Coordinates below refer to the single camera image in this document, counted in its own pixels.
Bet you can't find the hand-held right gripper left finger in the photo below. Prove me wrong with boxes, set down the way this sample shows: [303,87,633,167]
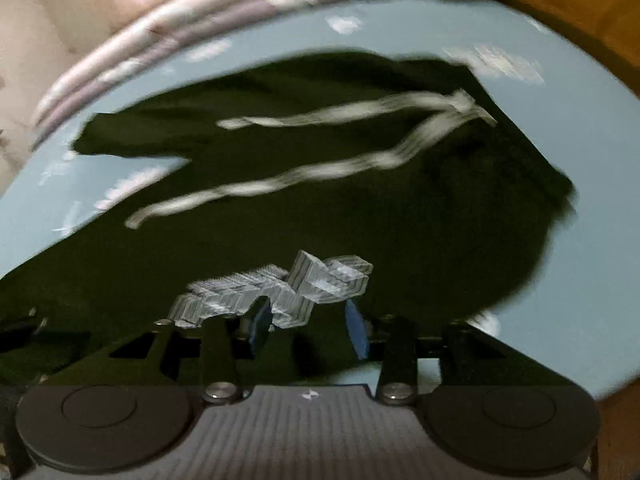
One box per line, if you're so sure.
[55,297,273,403]

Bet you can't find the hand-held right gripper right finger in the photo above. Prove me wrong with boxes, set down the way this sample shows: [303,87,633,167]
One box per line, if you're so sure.
[345,300,566,403]

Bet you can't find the black pants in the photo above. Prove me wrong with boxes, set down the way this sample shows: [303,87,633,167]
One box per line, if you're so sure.
[0,50,576,391]

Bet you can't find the folded floral quilt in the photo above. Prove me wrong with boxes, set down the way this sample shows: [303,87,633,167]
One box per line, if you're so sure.
[30,0,406,151]

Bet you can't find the wooden headboard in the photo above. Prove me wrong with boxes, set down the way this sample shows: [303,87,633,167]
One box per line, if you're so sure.
[487,0,640,86]

